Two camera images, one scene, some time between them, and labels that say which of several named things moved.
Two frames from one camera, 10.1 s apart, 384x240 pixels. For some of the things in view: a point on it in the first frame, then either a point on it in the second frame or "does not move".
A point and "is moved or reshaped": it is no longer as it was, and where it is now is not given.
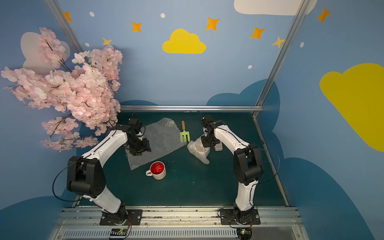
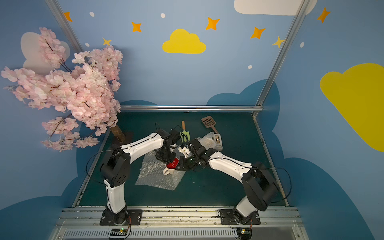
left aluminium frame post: (58, 14) does not move
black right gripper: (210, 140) -> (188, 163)
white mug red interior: (157, 170) -> (170, 166)
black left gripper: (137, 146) -> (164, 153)
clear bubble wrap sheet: (164, 138) is moved or reshaped
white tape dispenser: (218, 147) does not move
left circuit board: (118, 232) does not move
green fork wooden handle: (184, 133) does not move
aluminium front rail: (84, 223) does not move
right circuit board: (244, 233) does not move
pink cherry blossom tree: (84, 90) does not move
